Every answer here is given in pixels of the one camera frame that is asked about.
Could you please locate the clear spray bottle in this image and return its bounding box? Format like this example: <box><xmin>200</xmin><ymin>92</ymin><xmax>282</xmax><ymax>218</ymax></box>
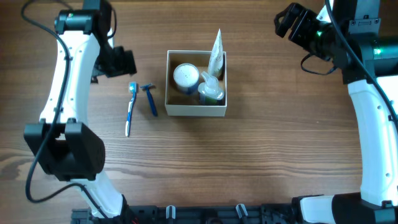
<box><xmin>198</xmin><ymin>72</ymin><xmax>224</xmax><ymax>106</ymax></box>

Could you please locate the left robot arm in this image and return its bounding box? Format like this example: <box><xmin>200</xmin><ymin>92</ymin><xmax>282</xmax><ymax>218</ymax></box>
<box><xmin>24</xmin><ymin>0</ymin><xmax>137</xmax><ymax>223</ymax></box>

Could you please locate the blue white toothbrush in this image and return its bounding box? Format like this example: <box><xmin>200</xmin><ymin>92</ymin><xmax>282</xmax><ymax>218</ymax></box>
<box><xmin>125</xmin><ymin>82</ymin><xmax>137</xmax><ymax>137</ymax></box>

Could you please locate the cotton bud tub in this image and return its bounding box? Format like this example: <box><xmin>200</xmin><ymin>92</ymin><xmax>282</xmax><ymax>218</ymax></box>
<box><xmin>173</xmin><ymin>63</ymin><xmax>199</xmax><ymax>95</ymax></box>

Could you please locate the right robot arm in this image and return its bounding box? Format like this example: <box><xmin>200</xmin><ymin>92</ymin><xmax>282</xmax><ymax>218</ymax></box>
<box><xmin>274</xmin><ymin>0</ymin><xmax>397</xmax><ymax>223</ymax></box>

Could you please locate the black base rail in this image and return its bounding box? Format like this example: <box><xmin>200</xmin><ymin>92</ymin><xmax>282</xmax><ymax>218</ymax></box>
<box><xmin>70</xmin><ymin>203</ymin><xmax>299</xmax><ymax>224</ymax></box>

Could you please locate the blue disposable razor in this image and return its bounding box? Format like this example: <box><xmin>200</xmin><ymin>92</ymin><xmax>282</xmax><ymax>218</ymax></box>
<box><xmin>140</xmin><ymin>83</ymin><xmax>158</xmax><ymax>117</ymax></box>

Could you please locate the white shampoo tube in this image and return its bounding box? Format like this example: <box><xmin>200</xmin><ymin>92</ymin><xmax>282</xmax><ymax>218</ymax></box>
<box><xmin>208</xmin><ymin>29</ymin><xmax>223</xmax><ymax>78</ymax></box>

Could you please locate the white cardboard box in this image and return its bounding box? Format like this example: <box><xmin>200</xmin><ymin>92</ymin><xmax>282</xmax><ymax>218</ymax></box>
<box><xmin>164</xmin><ymin>50</ymin><xmax>228</xmax><ymax>117</ymax></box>

